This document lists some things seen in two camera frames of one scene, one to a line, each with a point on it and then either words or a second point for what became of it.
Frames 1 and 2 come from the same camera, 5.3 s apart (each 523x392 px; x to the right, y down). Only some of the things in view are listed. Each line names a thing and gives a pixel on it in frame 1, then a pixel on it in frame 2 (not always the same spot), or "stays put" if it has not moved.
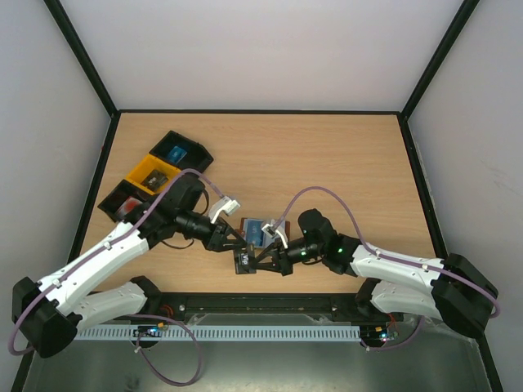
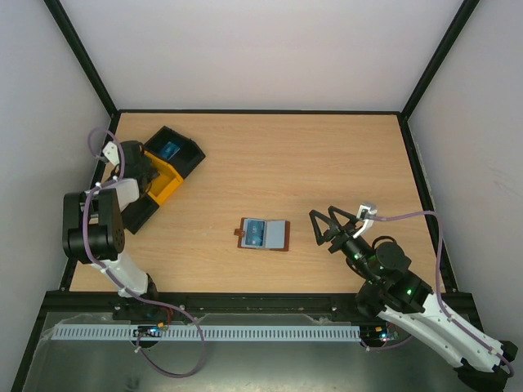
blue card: [176, 154] -> [169, 150]
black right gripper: [282, 256] -> [339, 234]
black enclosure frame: [262, 302] stays put
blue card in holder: [254, 232] stays put
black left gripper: [218, 237] -> [146, 162]
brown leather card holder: [252, 233] stays put
